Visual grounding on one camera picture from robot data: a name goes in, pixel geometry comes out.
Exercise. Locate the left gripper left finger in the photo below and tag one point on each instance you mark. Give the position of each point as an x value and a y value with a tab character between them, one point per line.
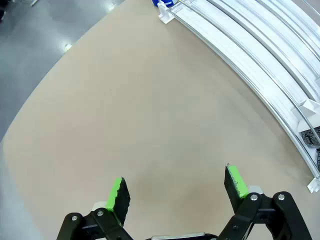
117	200

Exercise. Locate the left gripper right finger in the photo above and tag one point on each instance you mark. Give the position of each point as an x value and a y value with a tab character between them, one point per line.
235	185

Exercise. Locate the black Pepsi can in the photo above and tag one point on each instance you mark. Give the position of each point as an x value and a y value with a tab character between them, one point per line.
311	137

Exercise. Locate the clear can dispenser rack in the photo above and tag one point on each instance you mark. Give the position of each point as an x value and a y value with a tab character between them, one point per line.
250	50

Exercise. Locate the blue Pocari Sweat can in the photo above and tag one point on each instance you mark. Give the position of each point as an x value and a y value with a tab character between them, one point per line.
156	2

